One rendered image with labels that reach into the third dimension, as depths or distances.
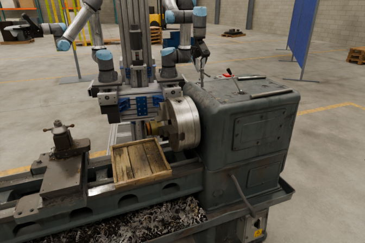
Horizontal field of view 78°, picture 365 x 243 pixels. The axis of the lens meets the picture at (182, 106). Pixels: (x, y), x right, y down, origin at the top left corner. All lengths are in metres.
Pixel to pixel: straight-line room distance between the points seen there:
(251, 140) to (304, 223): 1.23
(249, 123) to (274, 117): 0.17
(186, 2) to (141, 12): 0.39
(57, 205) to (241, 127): 0.96
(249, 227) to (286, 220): 0.65
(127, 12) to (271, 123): 1.35
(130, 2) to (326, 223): 2.44
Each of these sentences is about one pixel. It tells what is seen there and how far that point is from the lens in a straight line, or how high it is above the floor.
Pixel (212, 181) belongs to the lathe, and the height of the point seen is 0.78.
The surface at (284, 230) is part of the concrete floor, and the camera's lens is 2.29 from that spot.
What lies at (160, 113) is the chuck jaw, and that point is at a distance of 1.28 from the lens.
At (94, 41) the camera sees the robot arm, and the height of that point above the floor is 1.46.
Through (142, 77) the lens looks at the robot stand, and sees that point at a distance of 1.95.
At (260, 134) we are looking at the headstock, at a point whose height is 1.04.
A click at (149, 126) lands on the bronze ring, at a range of 1.24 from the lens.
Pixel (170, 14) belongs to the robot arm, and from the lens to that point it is 1.39.
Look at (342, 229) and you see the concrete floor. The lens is 2.51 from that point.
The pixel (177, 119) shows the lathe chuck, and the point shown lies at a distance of 1.15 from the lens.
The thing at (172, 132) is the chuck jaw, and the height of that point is 1.11.
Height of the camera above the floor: 1.72
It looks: 25 degrees down
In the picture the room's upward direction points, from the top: straight up
